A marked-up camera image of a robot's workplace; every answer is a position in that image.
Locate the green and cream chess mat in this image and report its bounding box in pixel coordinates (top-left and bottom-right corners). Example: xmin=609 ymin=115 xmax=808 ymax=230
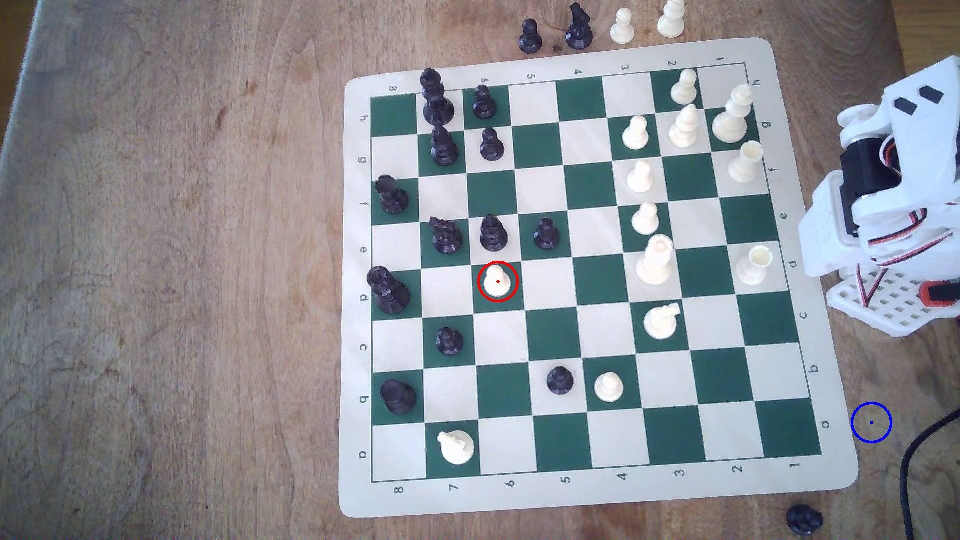
xmin=337 ymin=37 xmax=861 ymax=520

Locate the black power cable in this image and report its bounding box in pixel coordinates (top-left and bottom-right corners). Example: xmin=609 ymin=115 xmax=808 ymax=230
xmin=899 ymin=408 xmax=960 ymax=540

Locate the black chess king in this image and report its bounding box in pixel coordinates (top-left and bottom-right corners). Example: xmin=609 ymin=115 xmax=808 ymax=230
xmin=420 ymin=67 xmax=456 ymax=127

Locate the white chess bishop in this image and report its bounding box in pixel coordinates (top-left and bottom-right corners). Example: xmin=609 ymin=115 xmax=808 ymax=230
xmin=657 ymin=0 xmax=687 ymax=40
xmin=668 ymin=105 xmax=701 ymax=149

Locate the black chess rook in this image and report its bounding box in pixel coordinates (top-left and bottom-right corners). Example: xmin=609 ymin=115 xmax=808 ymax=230
xmin=374 ymin=174 xmax=411 ymax=216
xmin=380 ymin=378 xmax=418 ymax=416

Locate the black chess queen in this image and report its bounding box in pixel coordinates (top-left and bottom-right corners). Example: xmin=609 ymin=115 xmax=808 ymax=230
xmin=366 ymin=266 xmax=411 ymax=315

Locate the black chess knight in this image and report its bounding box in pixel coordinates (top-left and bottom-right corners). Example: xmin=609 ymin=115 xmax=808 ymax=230
xmin=564 ymin=1 xmax=595 ymax=51
xmin=429 ymin=216 xmax=465 ymax=255

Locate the white chess queen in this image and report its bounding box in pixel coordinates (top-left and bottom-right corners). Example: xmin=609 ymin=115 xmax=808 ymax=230
xmin=636 ymin=234 xmax=675 ymax=286

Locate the white chess rook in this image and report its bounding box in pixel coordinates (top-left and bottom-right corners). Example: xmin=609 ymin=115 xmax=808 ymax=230
xmin=728 ymin=141 xmax=765 ymax=186
xmin=735 ymin=246 xmax=774 ymax=288

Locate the black chess bishop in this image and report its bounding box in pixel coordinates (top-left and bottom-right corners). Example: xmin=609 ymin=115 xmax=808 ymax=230
xmin=429 ymin=125 xmax=460 ymax=168
xmin=478 ymin=214 xmax=510 ymax=253

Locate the white chess king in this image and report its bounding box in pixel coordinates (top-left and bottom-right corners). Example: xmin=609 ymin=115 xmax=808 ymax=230
xmin=711 ymin=84 xmax=754 ymax=144

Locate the white chess knight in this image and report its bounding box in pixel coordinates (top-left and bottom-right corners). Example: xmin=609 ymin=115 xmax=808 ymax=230
xmin=437 ymin=430 xmax=476 ymax=466
xmin=643 ymin=302 xmax=683 ymax=342

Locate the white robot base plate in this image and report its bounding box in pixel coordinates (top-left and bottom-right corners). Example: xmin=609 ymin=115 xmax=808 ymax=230
xmin=826 ymin=262 xmax=960 ymax=339

